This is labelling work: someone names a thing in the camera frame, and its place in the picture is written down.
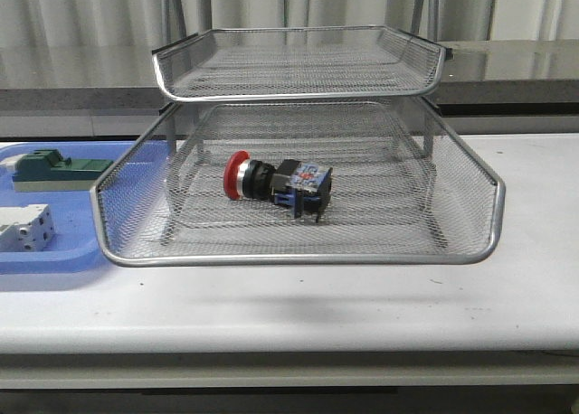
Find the green knife switch block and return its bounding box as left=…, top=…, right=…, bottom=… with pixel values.
left=12, top=149, right=113, bottom=192

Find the blue plastic tray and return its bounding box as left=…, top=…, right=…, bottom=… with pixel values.
left=0, top=141, right=150, bottom=293

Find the silver mesh tray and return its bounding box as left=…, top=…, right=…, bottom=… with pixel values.
left=91, top=98, right=506, bottom=267
left=151, top=24, right=447, bottom=105

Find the silver metal rack frame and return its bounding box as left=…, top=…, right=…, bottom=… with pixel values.
left=157, top=0, right=454, bottom=248

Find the white circuit breaker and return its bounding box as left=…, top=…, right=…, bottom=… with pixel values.
left=1, top=204, right=55, bottom=252

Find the grey stone counter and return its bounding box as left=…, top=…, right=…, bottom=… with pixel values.
left=1, top=40, right=578, bottom=116

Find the red emergency stop button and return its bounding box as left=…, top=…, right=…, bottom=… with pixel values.
left=223, top=150, right=333, bottom=223

